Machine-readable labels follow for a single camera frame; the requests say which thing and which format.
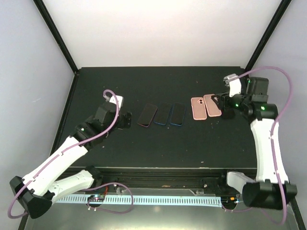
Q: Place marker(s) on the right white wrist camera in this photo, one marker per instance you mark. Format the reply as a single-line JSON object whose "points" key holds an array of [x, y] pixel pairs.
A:
{"points": [[233, 82]]}

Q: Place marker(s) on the small circuit board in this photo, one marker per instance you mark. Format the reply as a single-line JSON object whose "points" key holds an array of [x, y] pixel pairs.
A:
{"points": [[232, 199], [96, 198]]}

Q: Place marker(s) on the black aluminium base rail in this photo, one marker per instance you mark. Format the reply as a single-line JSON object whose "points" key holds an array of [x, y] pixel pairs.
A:
{"points": [[209, 180]]}

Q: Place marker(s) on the right small circuit board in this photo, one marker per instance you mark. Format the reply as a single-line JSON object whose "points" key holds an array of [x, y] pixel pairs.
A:
{"points": [[232, 199]]}

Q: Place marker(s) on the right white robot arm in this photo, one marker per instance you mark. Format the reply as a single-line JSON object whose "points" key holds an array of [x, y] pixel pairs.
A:
{"points": [[271, 188]]}

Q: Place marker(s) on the pink case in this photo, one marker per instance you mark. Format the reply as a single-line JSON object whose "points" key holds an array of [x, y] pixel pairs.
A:
{"points": [[211, 107], [198, 108]]}

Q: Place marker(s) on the black frame post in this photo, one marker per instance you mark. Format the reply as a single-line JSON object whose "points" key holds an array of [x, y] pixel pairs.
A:
{"points": [[40, 5], [280, 11]]}

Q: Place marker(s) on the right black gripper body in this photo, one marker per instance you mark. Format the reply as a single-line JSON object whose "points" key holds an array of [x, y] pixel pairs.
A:
{"points": [[224, 101]]}

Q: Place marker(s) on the left small circuit board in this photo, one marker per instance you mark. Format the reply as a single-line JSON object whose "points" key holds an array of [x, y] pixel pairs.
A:
{"points": [[96, 198]]}

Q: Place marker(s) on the black-cased phone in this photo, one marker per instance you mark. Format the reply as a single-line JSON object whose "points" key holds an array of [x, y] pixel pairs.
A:
{"points": [[178, 113]]}

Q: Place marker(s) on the right black frame post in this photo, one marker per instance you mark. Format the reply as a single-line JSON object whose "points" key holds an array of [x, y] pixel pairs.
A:
{"points": [[280, 11]]}

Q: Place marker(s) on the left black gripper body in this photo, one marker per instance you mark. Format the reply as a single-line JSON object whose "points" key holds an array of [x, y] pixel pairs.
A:
{"points": [[122, 124]]}

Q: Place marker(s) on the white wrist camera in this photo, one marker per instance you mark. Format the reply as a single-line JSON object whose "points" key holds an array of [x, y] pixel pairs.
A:
{"points": [[115, 100], [233, 82]]}

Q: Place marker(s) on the left black frame post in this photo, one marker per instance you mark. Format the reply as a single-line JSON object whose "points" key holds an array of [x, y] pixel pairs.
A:
{"points": [[40, 5]]}

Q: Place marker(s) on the white slotted cable duct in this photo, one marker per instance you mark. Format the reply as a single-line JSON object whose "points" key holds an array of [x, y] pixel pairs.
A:
{"points": [[150, 200]]}

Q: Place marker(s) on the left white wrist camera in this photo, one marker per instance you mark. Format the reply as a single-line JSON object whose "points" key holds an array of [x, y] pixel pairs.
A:
{"points": [[115, 100]]}

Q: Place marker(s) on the pink-cased phone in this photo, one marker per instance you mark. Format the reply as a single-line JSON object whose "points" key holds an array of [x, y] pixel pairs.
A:
{"points": [[162, 113], [147, 115]]}

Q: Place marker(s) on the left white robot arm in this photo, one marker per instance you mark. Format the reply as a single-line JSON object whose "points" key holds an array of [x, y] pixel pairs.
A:
{"points": [[37, 191]]}

